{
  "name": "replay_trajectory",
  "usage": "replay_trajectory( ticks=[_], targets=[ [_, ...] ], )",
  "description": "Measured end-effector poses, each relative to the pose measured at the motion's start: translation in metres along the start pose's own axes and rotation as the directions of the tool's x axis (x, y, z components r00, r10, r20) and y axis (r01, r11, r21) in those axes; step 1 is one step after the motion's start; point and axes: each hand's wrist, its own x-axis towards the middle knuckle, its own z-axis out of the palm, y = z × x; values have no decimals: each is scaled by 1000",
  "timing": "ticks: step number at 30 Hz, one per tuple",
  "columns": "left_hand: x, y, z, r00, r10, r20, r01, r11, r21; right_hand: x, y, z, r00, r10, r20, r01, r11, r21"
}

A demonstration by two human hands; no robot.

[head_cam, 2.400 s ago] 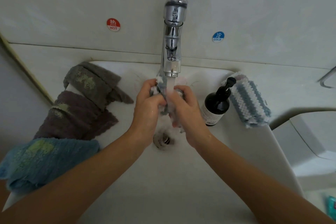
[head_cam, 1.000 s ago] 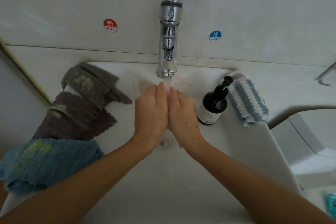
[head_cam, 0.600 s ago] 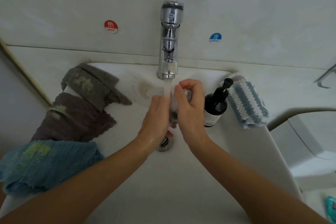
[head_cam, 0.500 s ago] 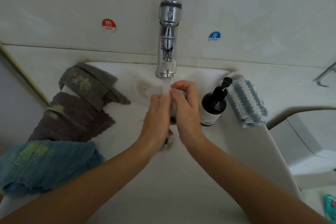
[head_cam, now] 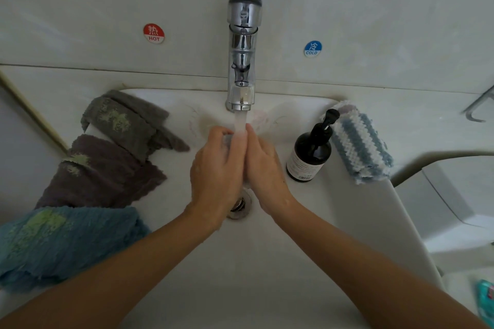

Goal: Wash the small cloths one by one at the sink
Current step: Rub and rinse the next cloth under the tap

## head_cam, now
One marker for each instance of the person's right hand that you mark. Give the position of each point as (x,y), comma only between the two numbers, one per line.
(266,171)

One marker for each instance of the person's left hand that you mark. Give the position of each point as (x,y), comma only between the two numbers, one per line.
(216,174)

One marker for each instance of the pink white striped cloth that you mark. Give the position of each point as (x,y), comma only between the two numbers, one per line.
(342,105)

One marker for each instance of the white ceramic sink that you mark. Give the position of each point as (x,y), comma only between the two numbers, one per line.
(262,271)

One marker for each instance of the brown cloth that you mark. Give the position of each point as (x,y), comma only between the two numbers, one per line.
(100,174)

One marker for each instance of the blue stained cloth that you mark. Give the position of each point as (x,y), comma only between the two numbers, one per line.
(66,244)

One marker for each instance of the person's left forearm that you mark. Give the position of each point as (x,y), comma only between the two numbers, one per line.
(108,275)

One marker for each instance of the person's right forearm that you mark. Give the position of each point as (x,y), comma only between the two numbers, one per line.
(378,275)

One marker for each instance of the metal sink drain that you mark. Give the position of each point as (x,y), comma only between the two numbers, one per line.
(241,205)

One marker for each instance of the black pump soap bottle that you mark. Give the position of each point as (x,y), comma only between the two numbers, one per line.
(309,157)

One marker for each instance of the chrome faucet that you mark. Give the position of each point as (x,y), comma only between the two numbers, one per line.
(242,51)

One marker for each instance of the blue round sticker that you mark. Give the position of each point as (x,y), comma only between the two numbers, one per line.
(312,48)

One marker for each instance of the red round sticker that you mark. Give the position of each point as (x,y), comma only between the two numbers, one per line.
(154,33)

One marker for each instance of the white toilet tank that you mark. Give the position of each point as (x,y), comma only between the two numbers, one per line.
(459,209)

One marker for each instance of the white toilet lid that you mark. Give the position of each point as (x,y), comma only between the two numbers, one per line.
(467,298)

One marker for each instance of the teal tube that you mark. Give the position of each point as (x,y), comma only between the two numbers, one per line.
(486,298)

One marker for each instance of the metal wall shelf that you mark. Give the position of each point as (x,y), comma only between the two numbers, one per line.
(478,103)

